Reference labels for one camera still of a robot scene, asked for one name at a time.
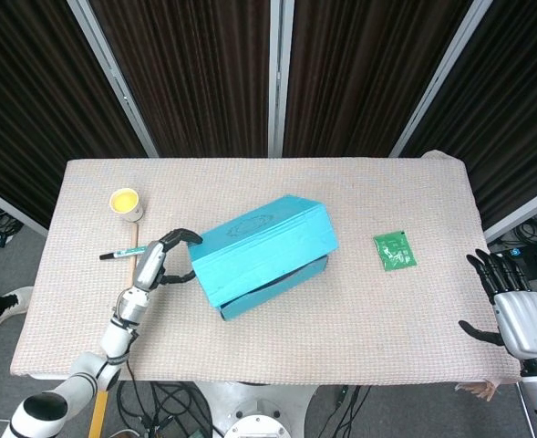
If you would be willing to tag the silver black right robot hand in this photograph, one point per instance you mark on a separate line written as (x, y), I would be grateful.
(523, 319)

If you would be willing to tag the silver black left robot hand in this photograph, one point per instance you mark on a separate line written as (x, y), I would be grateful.
(151, 264)

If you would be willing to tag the teal cardboard shoe box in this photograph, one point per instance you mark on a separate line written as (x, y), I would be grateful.
(268, 255)

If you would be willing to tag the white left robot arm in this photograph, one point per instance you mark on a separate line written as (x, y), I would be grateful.
(113, 340)

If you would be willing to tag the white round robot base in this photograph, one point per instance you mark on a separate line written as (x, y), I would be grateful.
(254, 424)

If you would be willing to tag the teal marker pen black cap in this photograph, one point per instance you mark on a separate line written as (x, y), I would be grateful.
(127, 252)

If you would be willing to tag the light wooden stick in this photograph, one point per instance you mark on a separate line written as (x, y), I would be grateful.
(133, 235)

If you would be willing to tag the white paper cup yellow inside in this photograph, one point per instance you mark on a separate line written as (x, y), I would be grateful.
(124, 203)

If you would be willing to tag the white sneaker with black trouser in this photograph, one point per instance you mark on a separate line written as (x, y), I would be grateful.
(15, 299)

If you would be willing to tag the green foil packet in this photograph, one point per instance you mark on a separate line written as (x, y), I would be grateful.
(395, 251)

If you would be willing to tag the beige waffle tablecloth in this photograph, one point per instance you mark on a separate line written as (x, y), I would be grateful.
(364, 319)

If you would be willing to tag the dark brown pleated curtain panel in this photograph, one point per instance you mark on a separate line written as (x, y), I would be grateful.
(31, 91)
(195, 73)
(364, 73)
(514, 114)

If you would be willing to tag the grey partition bottom rail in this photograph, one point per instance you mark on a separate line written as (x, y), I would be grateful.
(13, 209)
(523, 212)

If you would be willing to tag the grey metal partition post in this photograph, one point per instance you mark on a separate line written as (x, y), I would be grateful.
(117, 82)
(436, 82)
(281, 77)

